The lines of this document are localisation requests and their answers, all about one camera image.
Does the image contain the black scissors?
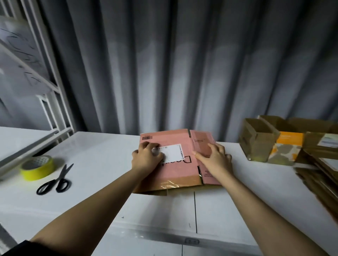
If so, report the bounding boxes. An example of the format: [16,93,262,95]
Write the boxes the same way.
[35,162,75,196]

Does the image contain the person's right hand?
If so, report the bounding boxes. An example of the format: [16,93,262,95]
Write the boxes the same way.
[192,142,233,182]

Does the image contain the person's left forearm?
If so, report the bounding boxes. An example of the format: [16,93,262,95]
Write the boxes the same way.
[29,168,150,256]

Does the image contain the orange and white carton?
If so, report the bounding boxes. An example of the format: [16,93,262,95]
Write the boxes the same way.
[267,130,305,167]

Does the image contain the person's left hand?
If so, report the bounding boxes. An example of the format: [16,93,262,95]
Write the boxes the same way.
[130,140,165,178]

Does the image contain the yellow tape roll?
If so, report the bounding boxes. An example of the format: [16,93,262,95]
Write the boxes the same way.
[19,154,56,182]

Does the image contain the white metal shelf rack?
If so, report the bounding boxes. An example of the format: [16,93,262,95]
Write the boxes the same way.
[0,0,76,176]

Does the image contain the person's right forearm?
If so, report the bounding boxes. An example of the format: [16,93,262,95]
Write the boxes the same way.
[218,169,329,256]

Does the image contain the handwritten paper sheet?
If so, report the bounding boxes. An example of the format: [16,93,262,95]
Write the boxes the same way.
[0,15,44,73]
[0,59,53,101]

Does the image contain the pink lettered cardboard box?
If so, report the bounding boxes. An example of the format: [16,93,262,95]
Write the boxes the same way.
[131,128,229,195]

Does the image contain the pile of cardboard boxes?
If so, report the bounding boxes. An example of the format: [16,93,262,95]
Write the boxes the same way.
[293,148,338,223]

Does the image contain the printed brown cardboard box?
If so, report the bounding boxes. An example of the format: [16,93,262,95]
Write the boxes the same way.
[288,117,338,160]

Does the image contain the small brown labelled carton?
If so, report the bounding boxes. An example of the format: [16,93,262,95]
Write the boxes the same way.
[238,116,289,163]

